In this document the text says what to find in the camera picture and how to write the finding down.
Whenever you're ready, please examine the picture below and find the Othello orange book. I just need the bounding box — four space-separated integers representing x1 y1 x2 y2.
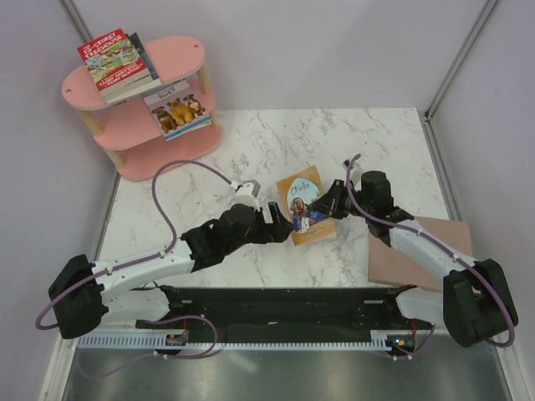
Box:
277 165 336 246

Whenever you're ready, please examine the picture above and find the purple dog book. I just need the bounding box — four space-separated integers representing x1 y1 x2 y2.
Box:
142 79 211 140

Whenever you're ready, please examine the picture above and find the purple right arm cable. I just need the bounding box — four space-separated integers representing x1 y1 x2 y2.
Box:
345 154 517 361

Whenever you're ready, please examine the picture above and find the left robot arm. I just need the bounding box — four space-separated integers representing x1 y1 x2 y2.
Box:
48 202 294 339

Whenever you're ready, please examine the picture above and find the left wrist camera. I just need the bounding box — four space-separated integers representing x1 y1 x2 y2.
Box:
231 180 261 210

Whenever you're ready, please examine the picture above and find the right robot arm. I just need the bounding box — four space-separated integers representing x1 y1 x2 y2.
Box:
308 170 518 348

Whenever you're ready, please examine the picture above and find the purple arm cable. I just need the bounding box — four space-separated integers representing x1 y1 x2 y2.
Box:
345 154 517 361
35 160 239 379

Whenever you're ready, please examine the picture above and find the brown file folder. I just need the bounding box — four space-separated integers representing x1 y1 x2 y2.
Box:
368 216 474 292

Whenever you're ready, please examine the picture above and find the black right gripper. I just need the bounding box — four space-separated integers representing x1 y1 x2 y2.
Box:
308 180 373 220

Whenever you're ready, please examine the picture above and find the pink three-tier shelf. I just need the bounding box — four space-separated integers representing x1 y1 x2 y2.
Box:
62 35 222 181

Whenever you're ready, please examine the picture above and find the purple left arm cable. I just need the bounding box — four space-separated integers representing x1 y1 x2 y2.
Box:
35 160 239 379

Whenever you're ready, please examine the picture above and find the white cable duct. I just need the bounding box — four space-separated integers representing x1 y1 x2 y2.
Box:
78 331 399 352

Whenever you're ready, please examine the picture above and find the Nineteen Eighty-Four blue book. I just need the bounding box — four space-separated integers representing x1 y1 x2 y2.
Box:
106 79 161 104

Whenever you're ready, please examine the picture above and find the red Treehouse book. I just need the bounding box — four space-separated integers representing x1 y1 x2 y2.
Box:
78 28 145 96

